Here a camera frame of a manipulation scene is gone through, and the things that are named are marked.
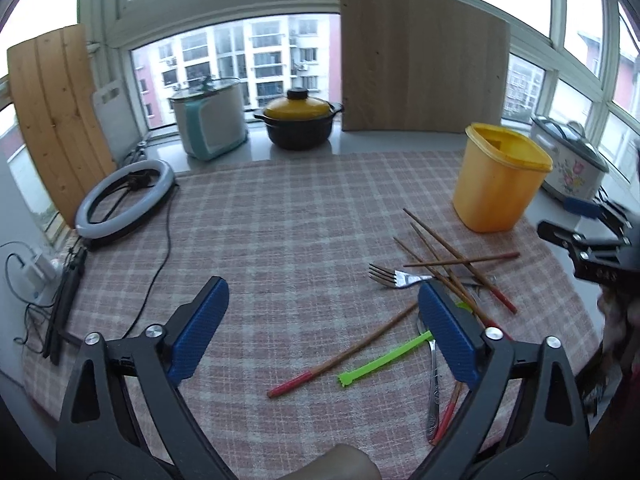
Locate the brown red chopstick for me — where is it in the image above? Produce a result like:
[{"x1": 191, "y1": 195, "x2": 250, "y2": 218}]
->
[{"x1": 402, "y1": 252, "x2": 521, "y2": 268}]

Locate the silver metal fork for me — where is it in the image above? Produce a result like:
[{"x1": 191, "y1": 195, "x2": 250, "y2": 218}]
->
[{"x1": 368, "y1": 263, "x2": 436, "y2": 289}]

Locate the short red chopstick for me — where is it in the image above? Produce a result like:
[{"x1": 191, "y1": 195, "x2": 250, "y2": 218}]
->
[{"x1": 432, "y1": 382, "x2": 464, "y2": 445}]

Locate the silver metal spoon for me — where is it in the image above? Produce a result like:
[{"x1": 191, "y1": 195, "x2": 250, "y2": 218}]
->
[{"x1": 426, "y1": 338, "x2": 439, "y2": 444}]

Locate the red wooden chopstick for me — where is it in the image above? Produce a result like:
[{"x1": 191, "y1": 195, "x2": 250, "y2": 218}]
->
[{"x1": 267, "y1": 302, "x2": 418, "y2": 399}]

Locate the green plastic spoon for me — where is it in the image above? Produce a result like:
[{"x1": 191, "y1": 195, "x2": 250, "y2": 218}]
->
[{"x1": 337, "y1": 330, "x2": 435, "y2": 388}]

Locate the right hand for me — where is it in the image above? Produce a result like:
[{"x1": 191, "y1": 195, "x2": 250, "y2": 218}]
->
[{"x1": 597, "y1": 286, "x2": 639, "y2": 361}]

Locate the left hand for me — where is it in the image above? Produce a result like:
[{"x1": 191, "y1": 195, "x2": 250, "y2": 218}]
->
[{"x1": 282, "y1": 444, "x2": 382, "y2": 480}]

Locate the white floral slow cooker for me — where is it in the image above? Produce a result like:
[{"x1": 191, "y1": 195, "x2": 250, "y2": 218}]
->
[{"x1": 529, "y1": 116, "x2": 610, "y2": 200}]

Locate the yellow plastic utensil container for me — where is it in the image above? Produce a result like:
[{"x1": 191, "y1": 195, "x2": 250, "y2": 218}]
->
[{"x1": 452, "y1": 122, "x2": 553, "y2": 233}]

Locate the pink plaid tablecloth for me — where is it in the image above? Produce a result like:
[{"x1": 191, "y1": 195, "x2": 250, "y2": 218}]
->
[{"x1": 22, "y1": 148, "x2": 601, "y2": 480}]

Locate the white power adapter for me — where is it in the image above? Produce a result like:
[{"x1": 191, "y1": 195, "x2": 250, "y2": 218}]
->
[{"x1": 21, "y1": 252, "x2": 58, "y2": 300}]

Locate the white plastic cutting board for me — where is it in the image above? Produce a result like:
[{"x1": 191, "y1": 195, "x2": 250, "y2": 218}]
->
[{"x1": 92, "y1": 79, "x2": 141, "y2": 165}]

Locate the large light wooden board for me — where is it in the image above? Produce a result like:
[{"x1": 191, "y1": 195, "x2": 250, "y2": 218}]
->
[{"x1": 341, "y1": 0, "x2": 511, "y2": 132}]

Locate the white teal electric cooker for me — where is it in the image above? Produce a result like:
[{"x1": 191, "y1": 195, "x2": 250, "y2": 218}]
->
[{"x1": 169, "y1": 76, "x2": 248, "y2": 162}]

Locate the black pot yellow lid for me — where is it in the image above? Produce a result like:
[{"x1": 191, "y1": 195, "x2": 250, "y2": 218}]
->
[{"x1": 254, "y1": 87, "x2": 344, "y2": 151}]

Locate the pine wooden board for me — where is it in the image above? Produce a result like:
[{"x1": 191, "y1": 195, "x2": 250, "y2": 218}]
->
[{"x1": 8, "y1": 24, "x2": 116, "y2": 226}]

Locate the black ring light cable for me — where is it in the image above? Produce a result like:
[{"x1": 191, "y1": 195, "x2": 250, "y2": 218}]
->
[{"x1": 121, "y1": 184, "x2": 181, "y2": 340}]

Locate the white ring light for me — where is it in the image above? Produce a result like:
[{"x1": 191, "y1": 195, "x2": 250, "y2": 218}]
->
[{"x1": 75, "y1": 159, "x2": 177, "y2": 247}]

